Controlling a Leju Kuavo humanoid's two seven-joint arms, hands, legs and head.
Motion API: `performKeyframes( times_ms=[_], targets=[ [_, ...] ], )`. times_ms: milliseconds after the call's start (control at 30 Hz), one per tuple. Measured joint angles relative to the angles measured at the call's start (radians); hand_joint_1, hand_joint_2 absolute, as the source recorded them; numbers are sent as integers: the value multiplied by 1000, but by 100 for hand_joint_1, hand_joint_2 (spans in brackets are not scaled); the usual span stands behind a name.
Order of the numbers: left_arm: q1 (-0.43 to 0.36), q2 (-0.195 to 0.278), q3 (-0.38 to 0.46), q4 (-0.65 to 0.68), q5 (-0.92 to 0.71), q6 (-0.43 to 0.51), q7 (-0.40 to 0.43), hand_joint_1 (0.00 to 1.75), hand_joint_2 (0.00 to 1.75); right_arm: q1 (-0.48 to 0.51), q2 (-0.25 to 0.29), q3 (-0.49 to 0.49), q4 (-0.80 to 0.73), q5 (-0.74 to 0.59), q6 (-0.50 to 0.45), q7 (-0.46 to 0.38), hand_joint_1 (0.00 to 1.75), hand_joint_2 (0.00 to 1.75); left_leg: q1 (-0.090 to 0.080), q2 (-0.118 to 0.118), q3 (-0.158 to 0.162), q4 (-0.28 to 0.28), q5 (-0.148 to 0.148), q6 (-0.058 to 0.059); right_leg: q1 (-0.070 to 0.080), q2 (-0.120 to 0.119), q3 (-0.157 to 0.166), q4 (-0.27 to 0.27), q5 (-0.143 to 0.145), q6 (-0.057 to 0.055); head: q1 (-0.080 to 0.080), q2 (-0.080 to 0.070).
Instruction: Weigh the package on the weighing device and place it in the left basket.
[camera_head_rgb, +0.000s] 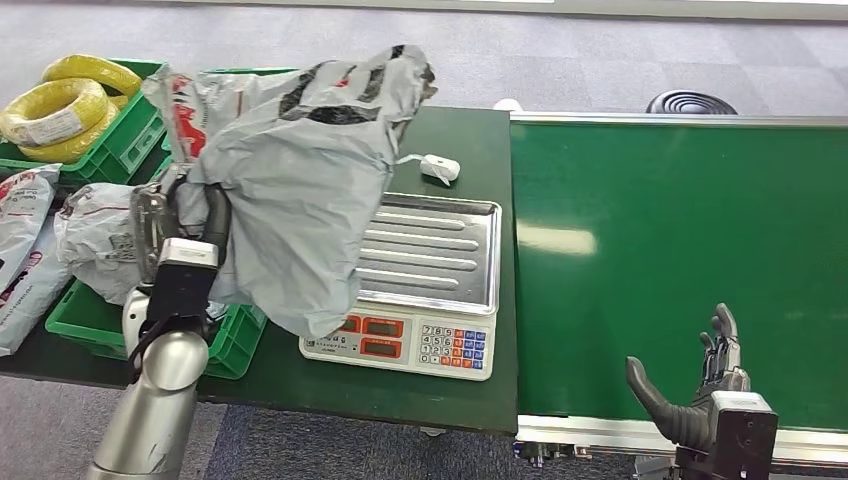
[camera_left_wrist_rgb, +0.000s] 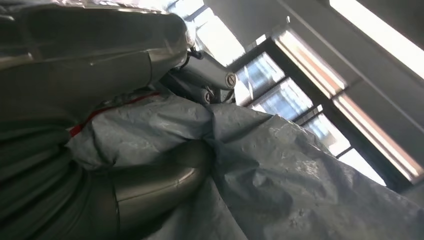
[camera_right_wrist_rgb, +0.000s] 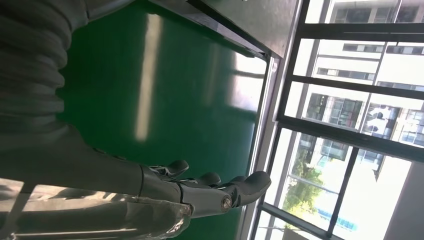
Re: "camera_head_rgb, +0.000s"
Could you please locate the green bin holding yellow coils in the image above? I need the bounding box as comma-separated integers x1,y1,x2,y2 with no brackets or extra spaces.
0,58,168,187

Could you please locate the green bin holding wire bundles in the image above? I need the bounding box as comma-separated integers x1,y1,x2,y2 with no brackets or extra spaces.
160,65,301,164

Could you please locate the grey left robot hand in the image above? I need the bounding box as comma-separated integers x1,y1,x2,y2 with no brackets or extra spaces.
128,177,234,287

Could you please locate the green bin holding packages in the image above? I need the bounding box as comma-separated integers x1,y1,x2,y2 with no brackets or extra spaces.
44,155,269,382

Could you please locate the grey package with black print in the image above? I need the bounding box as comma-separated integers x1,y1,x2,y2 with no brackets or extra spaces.
141,44,439,341

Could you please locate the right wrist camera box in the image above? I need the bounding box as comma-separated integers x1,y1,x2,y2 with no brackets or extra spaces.
707,390,780,480

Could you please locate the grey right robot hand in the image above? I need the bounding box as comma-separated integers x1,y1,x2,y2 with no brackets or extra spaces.
624,302,752,453

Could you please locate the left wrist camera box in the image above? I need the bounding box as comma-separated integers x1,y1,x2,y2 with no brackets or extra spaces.
144,237,221,323

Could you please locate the green conveyor belt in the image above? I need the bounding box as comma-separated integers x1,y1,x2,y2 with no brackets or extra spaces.
508,110,848,466

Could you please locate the crumpled grey package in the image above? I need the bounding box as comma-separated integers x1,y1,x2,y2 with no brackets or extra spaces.
52,182,146,307

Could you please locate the white package with red print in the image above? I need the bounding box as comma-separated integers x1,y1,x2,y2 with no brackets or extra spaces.
0,164,62,293
0,218,73,360

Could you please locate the small white oval device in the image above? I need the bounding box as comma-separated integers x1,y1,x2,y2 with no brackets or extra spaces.
395,152,462,189

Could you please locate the yellow cable coil with label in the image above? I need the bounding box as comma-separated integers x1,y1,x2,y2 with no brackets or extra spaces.
0,78,110,149

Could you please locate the white electronic weighing scale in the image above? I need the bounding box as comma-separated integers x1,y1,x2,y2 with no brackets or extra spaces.
298,191,503,384

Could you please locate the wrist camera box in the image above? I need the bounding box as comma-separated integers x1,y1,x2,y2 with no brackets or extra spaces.
707,390,780,480
144,237,221,323

